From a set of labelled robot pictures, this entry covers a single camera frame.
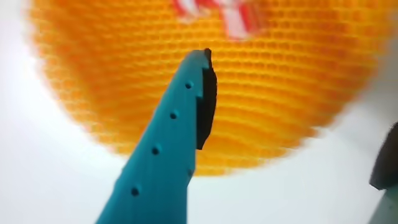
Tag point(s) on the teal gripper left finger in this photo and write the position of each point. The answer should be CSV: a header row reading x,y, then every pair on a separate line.
x,y
161,155

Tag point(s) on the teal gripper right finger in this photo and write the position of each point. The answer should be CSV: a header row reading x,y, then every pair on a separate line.
x,y
388,174

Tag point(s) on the red white striped cube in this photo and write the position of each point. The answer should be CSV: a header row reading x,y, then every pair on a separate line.
x,y
236,25

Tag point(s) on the yellow honeycomb basket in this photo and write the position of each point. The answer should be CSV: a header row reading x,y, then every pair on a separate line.
x,y
280,93

